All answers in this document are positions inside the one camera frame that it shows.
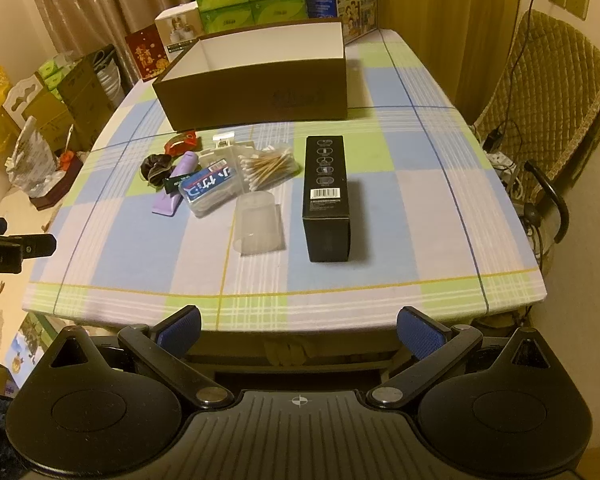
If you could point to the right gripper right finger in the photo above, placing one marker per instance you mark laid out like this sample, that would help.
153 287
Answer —
437 349

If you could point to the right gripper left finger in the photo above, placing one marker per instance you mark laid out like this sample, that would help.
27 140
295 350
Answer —
161 350

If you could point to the purple cosmetic tube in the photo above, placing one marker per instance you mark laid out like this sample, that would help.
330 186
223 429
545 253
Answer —
168 199

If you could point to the dark velvet scrunchie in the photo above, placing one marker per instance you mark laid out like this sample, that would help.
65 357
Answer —
156 168

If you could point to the green ointment tube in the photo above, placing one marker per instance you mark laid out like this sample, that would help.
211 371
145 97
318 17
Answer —
170 185

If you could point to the clear plastic cup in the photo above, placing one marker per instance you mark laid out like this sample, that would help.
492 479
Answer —
259 226

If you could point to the blue dental floss box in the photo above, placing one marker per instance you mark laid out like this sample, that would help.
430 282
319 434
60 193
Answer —
211 187

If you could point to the tall black product box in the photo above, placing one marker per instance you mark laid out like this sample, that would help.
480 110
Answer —
325 207

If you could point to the red snack packet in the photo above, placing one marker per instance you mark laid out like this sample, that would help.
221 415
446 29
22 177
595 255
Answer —
181 143

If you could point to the bag of cotton swabs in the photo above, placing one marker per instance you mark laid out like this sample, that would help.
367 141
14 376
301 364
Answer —
262 169

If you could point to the crumpled white plastic bag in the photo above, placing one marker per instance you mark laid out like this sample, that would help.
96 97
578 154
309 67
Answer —
32 167

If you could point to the brown cardboard boxes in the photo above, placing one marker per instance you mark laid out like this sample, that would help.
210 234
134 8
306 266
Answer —
72 106

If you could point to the plaid tablecloth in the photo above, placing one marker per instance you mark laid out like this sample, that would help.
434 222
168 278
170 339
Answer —
432 226

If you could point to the white power strip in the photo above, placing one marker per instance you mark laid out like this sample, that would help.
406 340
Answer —
509 175

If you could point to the dark red gift envelope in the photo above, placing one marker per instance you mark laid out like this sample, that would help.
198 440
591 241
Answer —
147 52

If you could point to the white product box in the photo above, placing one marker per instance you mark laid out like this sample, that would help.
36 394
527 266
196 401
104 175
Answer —
178 27

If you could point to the quilted olive chair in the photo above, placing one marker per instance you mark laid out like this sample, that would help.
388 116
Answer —
550 93

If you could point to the brown cardboard storage box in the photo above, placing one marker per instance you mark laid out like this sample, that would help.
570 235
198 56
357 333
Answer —
283 72

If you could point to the golden yellow curtain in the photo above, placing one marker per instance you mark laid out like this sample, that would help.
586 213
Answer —
463 43

